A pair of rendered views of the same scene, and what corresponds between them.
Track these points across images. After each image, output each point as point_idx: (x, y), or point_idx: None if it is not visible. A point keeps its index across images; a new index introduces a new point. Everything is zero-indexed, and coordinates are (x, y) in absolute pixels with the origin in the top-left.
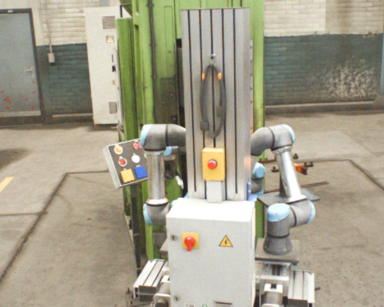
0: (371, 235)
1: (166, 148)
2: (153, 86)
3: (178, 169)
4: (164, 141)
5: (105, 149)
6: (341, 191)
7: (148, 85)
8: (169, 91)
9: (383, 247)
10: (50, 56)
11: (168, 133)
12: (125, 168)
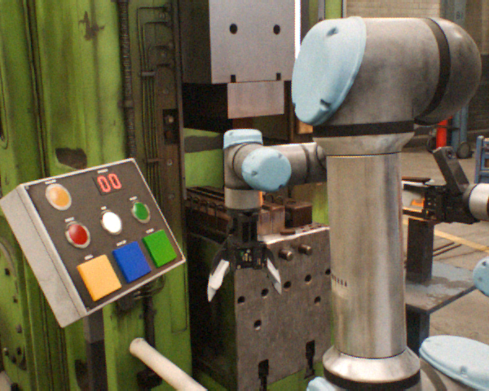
0: (462, 332)
1: (277, 163)
2: (118, 25)
3: (181, 248)
4: (433, 82)
5: (13, 198)
6: None
7: (105, 22)
8: (157, 44)
9: None
10: None
11: (451, 46)
12: (90, 254)
